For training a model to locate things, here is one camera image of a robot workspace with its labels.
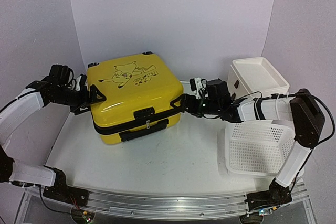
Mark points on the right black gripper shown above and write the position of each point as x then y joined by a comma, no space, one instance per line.
186,103

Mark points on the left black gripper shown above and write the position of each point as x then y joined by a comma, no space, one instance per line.
93,98

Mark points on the yellow cartoon print suitcase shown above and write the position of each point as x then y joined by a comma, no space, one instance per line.
138,90

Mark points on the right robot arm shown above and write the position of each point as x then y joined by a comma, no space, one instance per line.
301,111

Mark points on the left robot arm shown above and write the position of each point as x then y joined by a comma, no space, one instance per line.
59,87

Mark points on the white drawer cabinet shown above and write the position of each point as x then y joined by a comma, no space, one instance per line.
255,76

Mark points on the white perforated plastic basket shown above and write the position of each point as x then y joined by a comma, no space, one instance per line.
256,149

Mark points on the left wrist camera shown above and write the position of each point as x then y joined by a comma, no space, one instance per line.
81,81

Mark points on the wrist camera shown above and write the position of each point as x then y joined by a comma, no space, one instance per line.
81,81
198,87

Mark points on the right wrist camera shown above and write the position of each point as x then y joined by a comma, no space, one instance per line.
198,87

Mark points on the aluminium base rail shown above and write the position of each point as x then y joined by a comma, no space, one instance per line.
158,207

